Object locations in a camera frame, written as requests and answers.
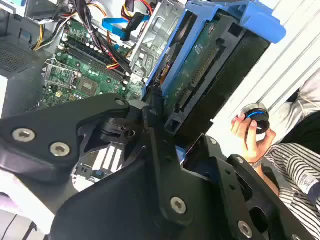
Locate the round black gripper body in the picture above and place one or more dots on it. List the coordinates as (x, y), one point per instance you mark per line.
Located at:
(120, 212)

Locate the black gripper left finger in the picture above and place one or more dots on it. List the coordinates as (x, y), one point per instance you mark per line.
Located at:
(37, 125)

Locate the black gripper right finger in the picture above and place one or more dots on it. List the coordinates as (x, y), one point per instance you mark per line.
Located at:
(240, 190)

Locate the round black blue-ringed tool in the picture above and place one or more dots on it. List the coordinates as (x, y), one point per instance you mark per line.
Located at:
(260, 117)

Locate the hard disk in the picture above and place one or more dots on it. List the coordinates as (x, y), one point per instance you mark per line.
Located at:
(197, 75)

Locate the person's hand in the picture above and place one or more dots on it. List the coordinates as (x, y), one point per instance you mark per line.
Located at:
(252, 145)

